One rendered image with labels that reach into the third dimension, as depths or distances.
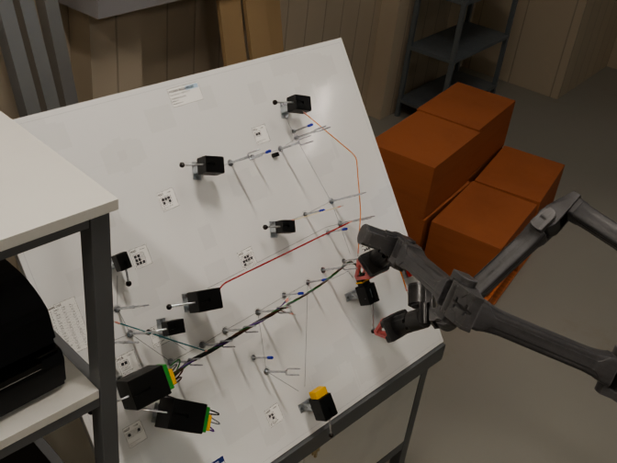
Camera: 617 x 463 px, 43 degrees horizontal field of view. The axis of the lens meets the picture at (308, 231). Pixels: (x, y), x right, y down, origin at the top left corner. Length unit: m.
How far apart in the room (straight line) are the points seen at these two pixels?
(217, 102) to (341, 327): 0.73
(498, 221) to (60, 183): 3.12
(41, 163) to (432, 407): 2.59
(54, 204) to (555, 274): 3.78
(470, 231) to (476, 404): 0.87
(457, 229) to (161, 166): 2.28
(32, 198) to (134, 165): 0.73
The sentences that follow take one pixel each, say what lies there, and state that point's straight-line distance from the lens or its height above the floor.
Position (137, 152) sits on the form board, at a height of 1.57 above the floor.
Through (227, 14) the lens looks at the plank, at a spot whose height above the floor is 1.22.
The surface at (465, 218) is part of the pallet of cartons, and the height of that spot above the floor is 0.45.
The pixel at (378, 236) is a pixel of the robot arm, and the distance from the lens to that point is 2.06.
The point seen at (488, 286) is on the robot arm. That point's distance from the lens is 2.14.
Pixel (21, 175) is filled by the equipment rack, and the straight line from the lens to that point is 1.32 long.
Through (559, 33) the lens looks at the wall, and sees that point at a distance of 7.04.
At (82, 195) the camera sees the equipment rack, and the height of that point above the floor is 1.85.
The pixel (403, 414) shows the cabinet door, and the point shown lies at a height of 0.57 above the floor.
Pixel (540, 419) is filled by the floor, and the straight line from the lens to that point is 3.75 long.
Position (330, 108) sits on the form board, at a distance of 2.37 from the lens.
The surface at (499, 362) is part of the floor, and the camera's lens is 3.96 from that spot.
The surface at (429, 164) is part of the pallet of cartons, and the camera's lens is 3.89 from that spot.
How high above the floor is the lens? 2.50
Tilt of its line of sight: 33 degrees down
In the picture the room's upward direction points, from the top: 7 degrees clockwise
